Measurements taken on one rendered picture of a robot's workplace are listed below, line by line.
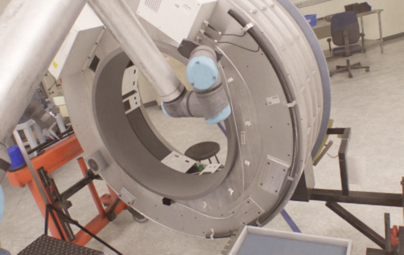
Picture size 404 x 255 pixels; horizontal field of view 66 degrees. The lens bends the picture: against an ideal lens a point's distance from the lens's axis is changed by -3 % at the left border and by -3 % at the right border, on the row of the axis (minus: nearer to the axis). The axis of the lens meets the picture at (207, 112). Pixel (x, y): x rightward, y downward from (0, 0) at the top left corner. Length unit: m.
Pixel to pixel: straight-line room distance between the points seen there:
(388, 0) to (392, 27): 0.65
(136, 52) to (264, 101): 0.57
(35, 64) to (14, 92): 0.06
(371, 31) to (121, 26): 7.75
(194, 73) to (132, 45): 0.19
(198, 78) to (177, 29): 0.34
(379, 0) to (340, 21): 2.85
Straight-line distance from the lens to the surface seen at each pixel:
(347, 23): 5.78
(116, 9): 0.90
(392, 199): 1.66
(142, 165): 1.89
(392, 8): 8.72
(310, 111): 1.37
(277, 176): 1.40
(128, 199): 2.00
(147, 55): 0.95
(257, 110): 1.30
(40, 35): 0.59
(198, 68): 0.92
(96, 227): 2.77
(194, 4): 1.16
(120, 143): 1.89
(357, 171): 1.75
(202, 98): 0.97
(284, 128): 1.29
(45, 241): 2.18
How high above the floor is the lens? 1.62
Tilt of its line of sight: 17 degrees down
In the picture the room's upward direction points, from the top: 14 degrees counter-clockwise
